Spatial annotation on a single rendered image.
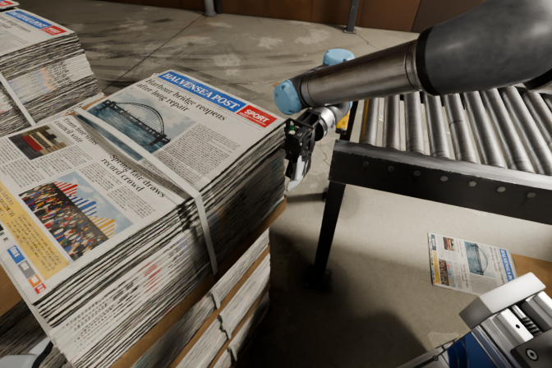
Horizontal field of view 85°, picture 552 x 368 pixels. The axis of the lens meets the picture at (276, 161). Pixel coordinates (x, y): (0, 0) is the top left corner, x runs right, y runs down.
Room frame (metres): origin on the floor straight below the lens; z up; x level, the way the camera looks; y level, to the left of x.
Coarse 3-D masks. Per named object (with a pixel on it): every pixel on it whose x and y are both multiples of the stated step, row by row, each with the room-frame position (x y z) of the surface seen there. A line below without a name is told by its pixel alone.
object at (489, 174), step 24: (336, 144) 0.62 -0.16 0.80; (360, 144) 0.62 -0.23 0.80; (336, 168) 0.59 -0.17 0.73; (360, 168) 0.58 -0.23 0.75; (384, 168) 0.56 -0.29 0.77; (408, 168) 0.54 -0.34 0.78; (432, 168) 0.53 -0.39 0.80; (456, 168) 0.53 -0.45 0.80; (480, 168) 0.53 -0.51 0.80; (504, 168) 0.53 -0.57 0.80; (408, 192) 0.54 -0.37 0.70; (432, 192) 0.52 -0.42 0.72; (456, 192) 0.51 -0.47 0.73; (480, 192) 0.49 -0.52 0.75; (504, 192) 0.48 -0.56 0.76; (528, 192) 0.47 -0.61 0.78; (528, 216) 0.46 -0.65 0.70
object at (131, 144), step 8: (80, 112) 0.39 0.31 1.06; (96, 120) 0.36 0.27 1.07; (104, 128) 0.34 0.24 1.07; (112, 128) 0.34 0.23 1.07; (120, 136) 0.32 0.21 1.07; (128, 144) 0.31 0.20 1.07; (136, 144) 0.31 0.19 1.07; (136, 152) 0.29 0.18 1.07; (144, 152) 0.29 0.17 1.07; (152, 160) 0.28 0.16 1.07; (160, 168) 0.26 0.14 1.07; (168, 168) 0.26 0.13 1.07; (168, 176) 0.25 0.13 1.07; (176, 176) 0.25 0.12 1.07; (184, 184) 0.24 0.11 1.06; (192, 192) 0.23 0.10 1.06
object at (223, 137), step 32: (128, 96) 0.44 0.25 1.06; (160, 96) 0.44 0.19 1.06; (192, 96) 0.44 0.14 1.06; (224, 96) 0.44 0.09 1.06; (160, 128) 0.36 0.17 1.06; (192, 128) 0.35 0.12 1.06; (224, 128) 0.35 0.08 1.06; (256, 128) 0.35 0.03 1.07; (192, 160) 0.29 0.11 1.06; (224, 160) 0.29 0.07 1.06; (256, 160) 0.32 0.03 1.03; (224, 192) 0.27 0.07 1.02; (256, 192) 0.31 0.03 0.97; (224, 224) 0.25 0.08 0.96; (256, 224) 0.31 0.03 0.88
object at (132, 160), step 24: (72, 120) 0.38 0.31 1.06; (120, 120) 0.38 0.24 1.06; (120, 144) 0.32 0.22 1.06; (144, 144) 0.32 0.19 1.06; (144, 168) 0.27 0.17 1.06; (192, 168) 0.27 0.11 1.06; (168, 192) 0.23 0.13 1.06; (192, 216) 0.23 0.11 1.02; (216, 216) 0.25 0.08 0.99; (192, 240) 0.22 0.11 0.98; (216, 240) 0.24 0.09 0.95
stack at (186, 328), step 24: (264, 240) 0.39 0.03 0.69; (240, 264) 0.32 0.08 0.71; (264, 264) 0.39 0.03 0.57; (216, 288) 0.26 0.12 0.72; (240, 288) 0.31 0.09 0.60; (264, 288) 0.39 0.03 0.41; (192, 312) 0.21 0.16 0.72; (240, 312) 0.30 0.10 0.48; (264, 312) 0.39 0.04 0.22; (168, 336) 0.17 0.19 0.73; (192, 336) 0.20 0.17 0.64; (216, 336) 0.23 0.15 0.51; (240, 336) 0.29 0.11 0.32; (144, 360) 0.13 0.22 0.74; (168, 360) 0.15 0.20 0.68; (192, 360) 0.18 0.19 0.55; (240, 360) 0.27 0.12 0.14
